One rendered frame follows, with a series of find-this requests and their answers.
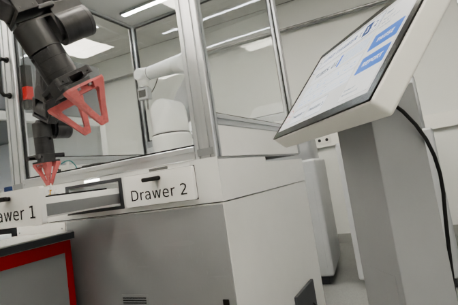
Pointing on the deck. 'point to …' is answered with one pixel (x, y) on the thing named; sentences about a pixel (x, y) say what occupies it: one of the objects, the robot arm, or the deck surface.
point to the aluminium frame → (201, 131)
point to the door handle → (1, 79)
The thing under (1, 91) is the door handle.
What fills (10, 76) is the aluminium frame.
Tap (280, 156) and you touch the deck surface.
